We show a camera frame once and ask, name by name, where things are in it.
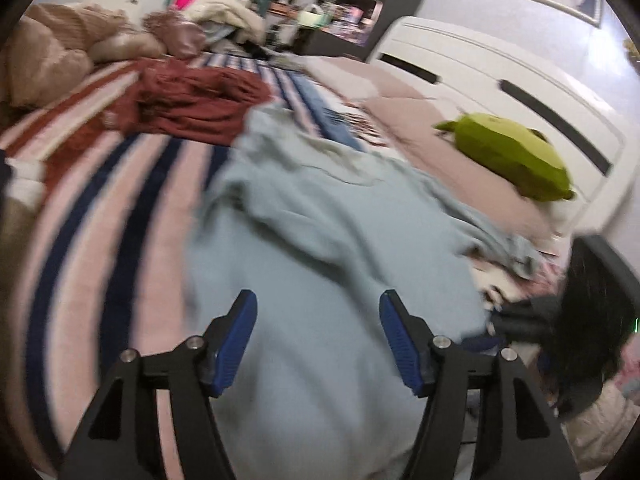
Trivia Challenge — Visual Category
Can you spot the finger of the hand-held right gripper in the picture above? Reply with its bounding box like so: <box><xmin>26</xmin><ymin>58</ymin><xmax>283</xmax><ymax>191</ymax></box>
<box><xmin>487</xmin><ymin>294</ymin><xmax>561</xmax><ymax>347</ymax></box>

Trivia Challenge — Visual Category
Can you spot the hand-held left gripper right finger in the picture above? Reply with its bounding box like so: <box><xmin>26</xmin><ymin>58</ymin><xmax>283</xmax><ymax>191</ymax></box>
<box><xmin>378</xmin><ymin>289</ymin><xmax>583</xmax><ymax>480</ymax></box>

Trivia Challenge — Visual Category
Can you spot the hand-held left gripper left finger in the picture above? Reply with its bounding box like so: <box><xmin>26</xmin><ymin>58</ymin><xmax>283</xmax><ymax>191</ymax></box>
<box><xmin>59</xmin><ymin>289</ymin><xmax>259</xmax><ymax>480</ymax></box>

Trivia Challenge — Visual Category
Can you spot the light blue garment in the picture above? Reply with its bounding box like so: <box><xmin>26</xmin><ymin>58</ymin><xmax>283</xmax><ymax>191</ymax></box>
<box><xmin>185</xmin><ymin>107</ymin><xmax>543</xmax><ymax>480</ymax></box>

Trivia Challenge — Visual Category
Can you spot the cream clothes pile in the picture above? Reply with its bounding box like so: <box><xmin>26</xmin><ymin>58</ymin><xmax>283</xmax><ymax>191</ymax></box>
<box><xmin>185</xmin><ymin>0</ymin><xmax>267</xmax><ymax>45</ymax></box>

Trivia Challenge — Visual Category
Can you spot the green plush toy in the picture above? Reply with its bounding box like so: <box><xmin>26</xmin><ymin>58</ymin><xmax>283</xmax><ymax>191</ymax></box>
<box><xmin>434</xmin><ymin>112</ymin><xmax>577</xmax><ymax>204</ymax></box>

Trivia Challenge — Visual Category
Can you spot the striped printed bed blanket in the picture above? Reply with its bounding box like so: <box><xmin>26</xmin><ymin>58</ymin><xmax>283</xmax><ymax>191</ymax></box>
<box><xmin>0</xmin><ymin>50</ymin><xmax>568</xmax><ymax>480</ymax></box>

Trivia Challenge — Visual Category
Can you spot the dark red garment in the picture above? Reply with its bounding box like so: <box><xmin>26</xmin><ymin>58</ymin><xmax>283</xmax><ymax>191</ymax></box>
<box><xmin>102</xmin><ymin>57</ymin><xmax>273</xmax><ymax>147</ymax></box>

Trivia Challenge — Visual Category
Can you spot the white bed headboard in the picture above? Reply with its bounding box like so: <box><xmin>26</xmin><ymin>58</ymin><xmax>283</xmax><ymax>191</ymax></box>
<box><xmin>367</xmin><ymin>16</ymin><xmax>629</xmax><ymax>237</ymax></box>

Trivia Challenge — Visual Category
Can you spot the shiny pink cloth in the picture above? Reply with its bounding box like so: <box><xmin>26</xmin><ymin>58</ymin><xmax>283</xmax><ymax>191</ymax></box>
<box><xmin>142</xmin><ymin>10</ymin><xmax>209</xmax><ymax>59</ymax></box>

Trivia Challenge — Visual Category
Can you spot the mint green bag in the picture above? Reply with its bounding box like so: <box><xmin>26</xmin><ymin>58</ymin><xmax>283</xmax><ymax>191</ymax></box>
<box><xmin>297</xmin><ymin>4</ymin><xmax>327</xmax><ymax>29</ymax></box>

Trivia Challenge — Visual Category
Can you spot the dark bookshelf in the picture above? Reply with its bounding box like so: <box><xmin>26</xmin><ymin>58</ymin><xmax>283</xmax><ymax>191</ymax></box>
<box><xmin>270</xmin><ymin>0</ymin><xmax>447</xmax><ymax>62</ymax></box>

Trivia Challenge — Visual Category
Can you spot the brown ribbed comforter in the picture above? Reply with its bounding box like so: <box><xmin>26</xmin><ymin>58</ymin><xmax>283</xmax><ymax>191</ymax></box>
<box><xmin>0</xmin><ymin>2</ymin><xmax>167</xmax><ymax>111</ymax></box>

